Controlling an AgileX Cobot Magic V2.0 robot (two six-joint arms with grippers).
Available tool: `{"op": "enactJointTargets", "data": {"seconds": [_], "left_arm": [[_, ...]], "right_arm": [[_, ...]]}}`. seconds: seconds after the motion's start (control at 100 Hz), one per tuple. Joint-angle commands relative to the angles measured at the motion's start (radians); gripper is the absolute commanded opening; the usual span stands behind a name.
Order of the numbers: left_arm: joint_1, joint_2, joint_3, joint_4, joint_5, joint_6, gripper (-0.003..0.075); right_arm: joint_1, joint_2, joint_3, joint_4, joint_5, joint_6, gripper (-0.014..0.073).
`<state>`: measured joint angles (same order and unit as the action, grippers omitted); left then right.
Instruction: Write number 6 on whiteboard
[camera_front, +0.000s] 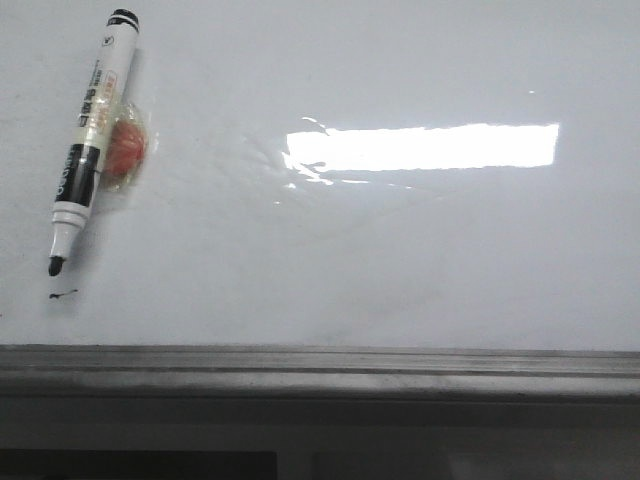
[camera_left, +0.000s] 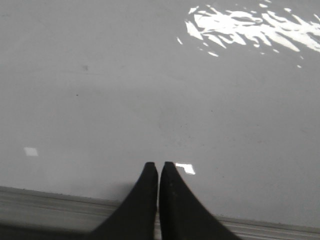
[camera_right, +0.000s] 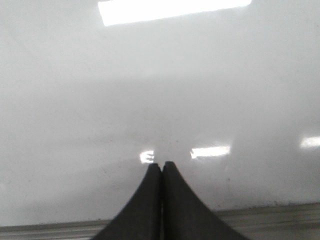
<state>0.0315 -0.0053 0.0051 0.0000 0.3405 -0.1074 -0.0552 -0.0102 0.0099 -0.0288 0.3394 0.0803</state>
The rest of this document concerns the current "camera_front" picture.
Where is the white whiteboard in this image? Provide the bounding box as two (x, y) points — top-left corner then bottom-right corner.
(1, 1), (639, 351)

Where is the black white whiteboard marker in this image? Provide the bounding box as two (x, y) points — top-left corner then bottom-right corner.
(48, 8), (140, 277)

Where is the red magnet taped to marker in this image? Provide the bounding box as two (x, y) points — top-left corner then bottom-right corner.
(100, 101), (151, 192)

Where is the grey aluminium whiteboard frame tray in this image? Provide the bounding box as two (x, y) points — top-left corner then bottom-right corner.
(1, 345), (639, 403)

